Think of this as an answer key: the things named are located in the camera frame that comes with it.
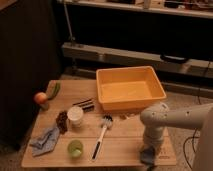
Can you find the green cucumber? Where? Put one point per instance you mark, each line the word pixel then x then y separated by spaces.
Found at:
pixel 55 91

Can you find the orange plastic bin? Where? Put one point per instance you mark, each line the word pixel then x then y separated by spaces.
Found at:
pixel 128 88

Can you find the white paper cup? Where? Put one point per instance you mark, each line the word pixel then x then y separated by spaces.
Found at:
pixel 75 115

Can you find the blue-grey cloth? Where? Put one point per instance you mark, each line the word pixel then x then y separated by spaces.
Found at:
pixel 46 142

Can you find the green plastic cup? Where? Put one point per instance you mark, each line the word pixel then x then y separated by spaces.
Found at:
pixel 75 148

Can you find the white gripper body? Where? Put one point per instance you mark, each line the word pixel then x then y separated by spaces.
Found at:
pixel 153 137

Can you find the metal shelf rack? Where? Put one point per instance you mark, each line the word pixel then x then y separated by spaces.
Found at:
pixel 174 41

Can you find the brown grape bunch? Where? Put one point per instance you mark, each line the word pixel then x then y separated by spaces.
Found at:
pixel 61 122

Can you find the small brown crumbs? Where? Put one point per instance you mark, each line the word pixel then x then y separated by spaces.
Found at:
pixel 126 116

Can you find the orange fruit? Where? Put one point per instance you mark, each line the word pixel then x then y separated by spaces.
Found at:
pixel 40 98

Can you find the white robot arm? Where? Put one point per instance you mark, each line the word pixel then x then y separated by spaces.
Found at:
pixel 158 116

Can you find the white dish brush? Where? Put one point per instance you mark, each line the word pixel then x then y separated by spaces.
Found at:
pixel 107 122

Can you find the blue sponge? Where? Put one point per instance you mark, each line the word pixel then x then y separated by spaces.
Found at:
pixel 147 155

